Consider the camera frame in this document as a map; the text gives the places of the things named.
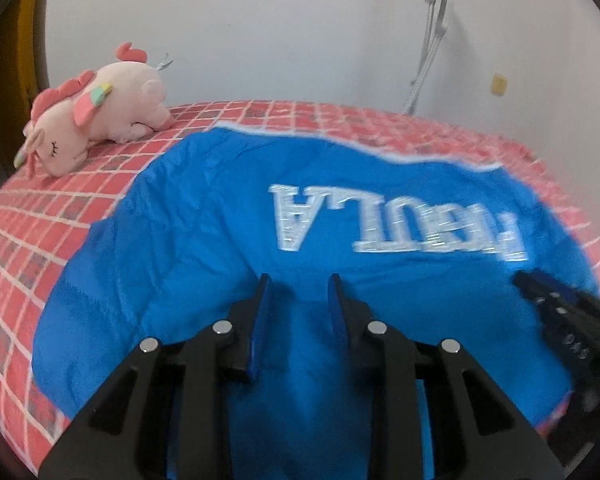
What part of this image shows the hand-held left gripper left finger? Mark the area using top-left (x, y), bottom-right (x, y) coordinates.
top-left (39, 273), bottom-right (273, 480)

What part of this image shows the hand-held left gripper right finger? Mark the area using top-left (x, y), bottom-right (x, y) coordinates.
top-left (327, 273), bottom-right (565, 480)

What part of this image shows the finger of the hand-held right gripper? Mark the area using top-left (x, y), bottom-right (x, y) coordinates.
top-left (517, 287), bottom-right (600, 387)
top-left (512, 269), bottom-right (600, 333)

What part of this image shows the blue padded jacket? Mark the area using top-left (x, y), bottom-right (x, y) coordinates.
top-left (31, 122), bottom-right (600, 480)

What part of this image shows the red plaid bed sheet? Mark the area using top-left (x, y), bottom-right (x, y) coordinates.
top-left (0, 100), bottom-right (600, 451)

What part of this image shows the grey garment steamer stand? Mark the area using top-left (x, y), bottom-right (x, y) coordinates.
top-left (402, 0), bottom-right (458, 116)

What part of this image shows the pink unicorn plush toy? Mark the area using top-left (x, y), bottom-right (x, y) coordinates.
top-left (14, 42), bottom-right (173, 177)

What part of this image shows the yellow wooden door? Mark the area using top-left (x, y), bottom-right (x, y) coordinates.
top-left (10, 0), bottom-right (48, 111)

